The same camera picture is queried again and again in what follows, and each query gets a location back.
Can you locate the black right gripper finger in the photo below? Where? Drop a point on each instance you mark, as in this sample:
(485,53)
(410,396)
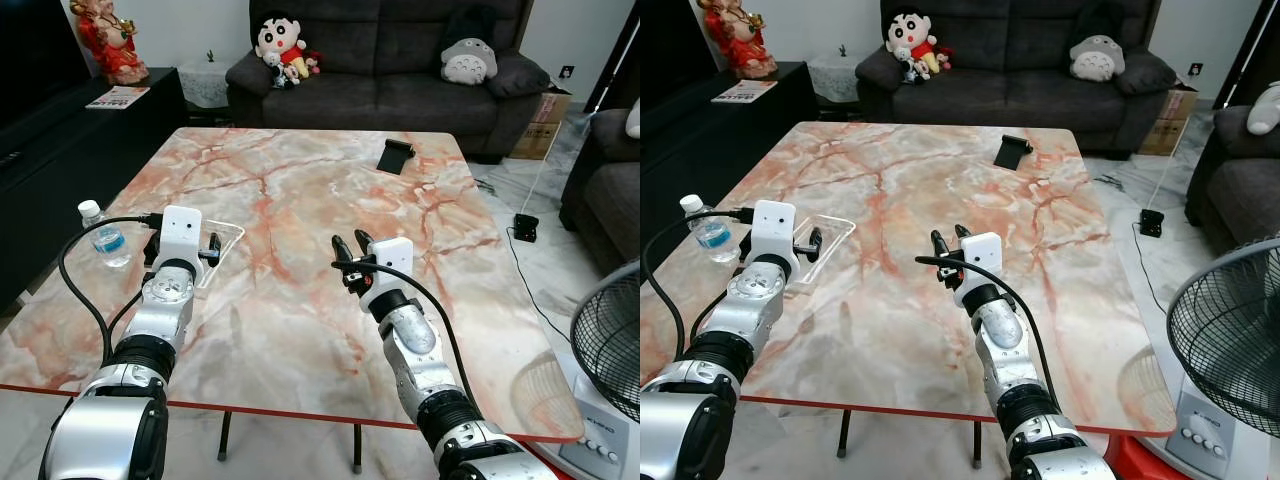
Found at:
(939,246)
(363,239)
(962,232)
(341,248)

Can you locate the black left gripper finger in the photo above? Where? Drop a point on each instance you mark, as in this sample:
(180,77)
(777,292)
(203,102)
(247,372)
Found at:
(151,250)
(215,248)
(815,245)

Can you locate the clear plastic packaging tray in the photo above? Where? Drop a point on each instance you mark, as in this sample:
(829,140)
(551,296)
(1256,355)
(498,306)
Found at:
(832,240)
(228,255)

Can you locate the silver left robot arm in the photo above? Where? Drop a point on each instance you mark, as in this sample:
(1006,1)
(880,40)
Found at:
(160,300)
(750,295)

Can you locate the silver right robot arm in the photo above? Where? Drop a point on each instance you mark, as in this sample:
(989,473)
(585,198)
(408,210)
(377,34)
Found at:
(1000,325)
(412,335)

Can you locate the clear plastic water bottle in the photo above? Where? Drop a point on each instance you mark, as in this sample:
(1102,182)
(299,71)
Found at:
(710,235)
(108,240)

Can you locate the pink marble pattern table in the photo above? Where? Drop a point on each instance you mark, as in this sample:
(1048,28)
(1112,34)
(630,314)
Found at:
(300,220)
(900,200)

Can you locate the black phone stand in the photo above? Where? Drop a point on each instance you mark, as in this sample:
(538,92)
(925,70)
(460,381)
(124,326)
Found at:
(394,156)
(1013,151)

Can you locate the black TV cabinet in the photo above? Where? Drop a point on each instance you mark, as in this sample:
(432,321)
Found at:
(60,160)
(700,150)

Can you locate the dark grey sofa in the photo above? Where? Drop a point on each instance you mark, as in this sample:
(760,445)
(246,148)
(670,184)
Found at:
(400,100)
(1030,95)

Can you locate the white red magazine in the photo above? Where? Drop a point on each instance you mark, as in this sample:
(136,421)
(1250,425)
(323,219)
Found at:
(118,97)
(745,91)

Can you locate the side table with lace cloth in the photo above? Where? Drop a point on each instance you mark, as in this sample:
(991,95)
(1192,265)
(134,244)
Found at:
(205,85)
(833,78)

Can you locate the small red plush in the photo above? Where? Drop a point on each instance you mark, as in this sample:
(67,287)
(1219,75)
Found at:
(943,58)
(313,63)

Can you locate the small black white plush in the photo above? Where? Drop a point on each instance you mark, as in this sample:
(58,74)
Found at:
(275,68)
(905,62)

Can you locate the dark grey armchair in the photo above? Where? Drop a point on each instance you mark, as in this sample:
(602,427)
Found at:
(600,200)
(1235,180)

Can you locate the cartoon boy plush doll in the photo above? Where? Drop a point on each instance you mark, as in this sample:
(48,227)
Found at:
(910,32)
(282,38)

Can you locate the grey Totoro plush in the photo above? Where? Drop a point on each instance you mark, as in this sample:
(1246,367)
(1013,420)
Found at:
(1097,58)
(470,62)

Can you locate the red robed figurine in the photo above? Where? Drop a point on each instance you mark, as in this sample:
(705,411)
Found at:
(110,45)
(740,40)

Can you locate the white pillow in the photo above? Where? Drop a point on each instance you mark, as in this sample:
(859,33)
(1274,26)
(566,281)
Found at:
(634,120)
(1265,110)

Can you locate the brown cardboard box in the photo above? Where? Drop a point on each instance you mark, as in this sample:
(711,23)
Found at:
(1170,120)
(540,125)

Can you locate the white standing fan black grille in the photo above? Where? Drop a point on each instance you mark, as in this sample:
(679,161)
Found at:
(610,340)
(1230,330)

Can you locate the black television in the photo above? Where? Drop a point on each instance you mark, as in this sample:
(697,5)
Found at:
(665,50)
(30,50)

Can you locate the black leaning stand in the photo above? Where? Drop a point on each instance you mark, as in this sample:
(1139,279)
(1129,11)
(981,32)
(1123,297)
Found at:
(1250,45)
(615,55)

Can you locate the red plastic stool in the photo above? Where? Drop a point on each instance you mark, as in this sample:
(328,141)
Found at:
(1150,462)

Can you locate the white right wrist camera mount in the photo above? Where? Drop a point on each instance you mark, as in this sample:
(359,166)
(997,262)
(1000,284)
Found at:
(393,255)
(980,255)

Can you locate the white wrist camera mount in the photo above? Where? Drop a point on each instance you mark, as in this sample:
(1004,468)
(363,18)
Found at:
(181,232)
(772,228)
(980,255)
(393,255)

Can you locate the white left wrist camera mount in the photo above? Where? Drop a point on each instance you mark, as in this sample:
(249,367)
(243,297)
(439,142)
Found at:
(181,232)
(772,228)

